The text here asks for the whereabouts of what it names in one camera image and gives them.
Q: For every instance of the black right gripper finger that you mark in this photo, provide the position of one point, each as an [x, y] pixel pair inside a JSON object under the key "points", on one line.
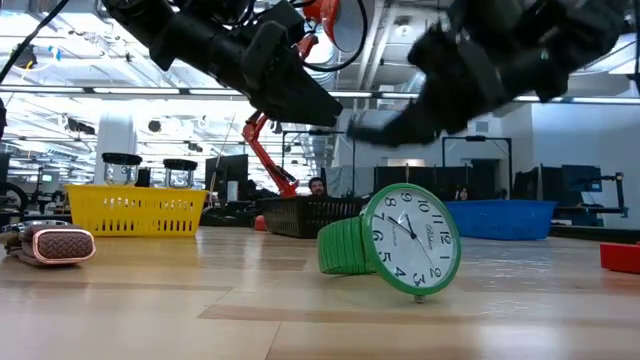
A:
{"points": [[405, 127]]}

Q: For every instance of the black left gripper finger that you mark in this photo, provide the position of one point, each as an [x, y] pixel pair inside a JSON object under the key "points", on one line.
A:
{"points": [[310, 107]]}

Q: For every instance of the green wristwatch white face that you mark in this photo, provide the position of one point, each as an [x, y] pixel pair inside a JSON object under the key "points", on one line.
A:
{"points": [[410, 240]]}

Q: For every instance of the small red digital clock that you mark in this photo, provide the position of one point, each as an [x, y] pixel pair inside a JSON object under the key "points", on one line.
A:
{"points": [[622, 258]]}

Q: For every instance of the woven brown pouch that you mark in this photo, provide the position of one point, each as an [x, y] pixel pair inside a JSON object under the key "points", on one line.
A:
{"points": [[62, 245]]}

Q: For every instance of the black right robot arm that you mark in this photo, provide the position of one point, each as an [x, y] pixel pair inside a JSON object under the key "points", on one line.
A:
{"points": [[550, 35]]}

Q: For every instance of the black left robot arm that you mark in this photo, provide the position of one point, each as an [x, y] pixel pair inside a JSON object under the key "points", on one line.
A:
{"points": [[190, 40]]}

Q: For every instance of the black partition screen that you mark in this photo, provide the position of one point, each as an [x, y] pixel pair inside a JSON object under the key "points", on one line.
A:
{"points": [[425, 180]]}

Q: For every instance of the red desk lamp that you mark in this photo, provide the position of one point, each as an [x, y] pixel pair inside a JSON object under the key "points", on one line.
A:
{"points": [[327, 17]]}

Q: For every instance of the person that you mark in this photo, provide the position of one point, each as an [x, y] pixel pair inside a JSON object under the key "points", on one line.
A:
{"points": [[316, 186], [462, 194]]}

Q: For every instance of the black computer monitor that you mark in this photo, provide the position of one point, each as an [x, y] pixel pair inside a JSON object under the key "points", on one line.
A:
{"points": [[227, 172]]}

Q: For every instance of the black plastic basket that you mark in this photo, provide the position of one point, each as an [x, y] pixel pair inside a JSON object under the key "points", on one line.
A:
{"points": [[300, 220]]}

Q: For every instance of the white cylinder container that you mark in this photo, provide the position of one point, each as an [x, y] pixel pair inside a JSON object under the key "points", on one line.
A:
{"points": [[233, 191]]}

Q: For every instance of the blue plastic basket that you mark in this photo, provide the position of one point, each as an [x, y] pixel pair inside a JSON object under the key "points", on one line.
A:
{"points": [[500, 220]]}

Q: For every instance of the long ceiling light strip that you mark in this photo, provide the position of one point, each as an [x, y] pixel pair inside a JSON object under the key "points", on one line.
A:
{"points": [[135, 90]]}

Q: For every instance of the white building column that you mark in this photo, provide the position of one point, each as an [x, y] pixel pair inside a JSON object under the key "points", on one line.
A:
{"points": [[115, 140]]}

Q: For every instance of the yellow plastic basket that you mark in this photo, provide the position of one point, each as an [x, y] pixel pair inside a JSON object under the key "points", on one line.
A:
{"points": [[135, 192]]}

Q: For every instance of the black ceiling device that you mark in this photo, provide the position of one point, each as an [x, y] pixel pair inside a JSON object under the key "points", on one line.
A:
{"points": [[25, 56]]}

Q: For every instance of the black metal gantry frame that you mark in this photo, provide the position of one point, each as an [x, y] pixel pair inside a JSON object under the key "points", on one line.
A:
{"points": [[320, 132], [475, 138]]}

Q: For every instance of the black aluminium table frame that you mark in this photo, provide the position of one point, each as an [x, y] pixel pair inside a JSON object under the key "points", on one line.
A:
{"points": [[600, 235]]}

